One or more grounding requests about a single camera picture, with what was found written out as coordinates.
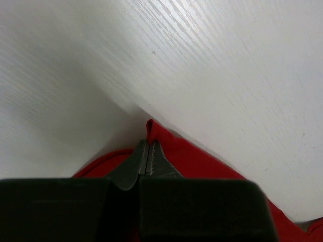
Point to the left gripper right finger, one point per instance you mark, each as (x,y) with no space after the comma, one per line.
(175,208)

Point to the red t shirt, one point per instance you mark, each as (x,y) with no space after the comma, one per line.
(193,162)

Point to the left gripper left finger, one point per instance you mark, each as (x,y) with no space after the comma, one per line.
(74,209)

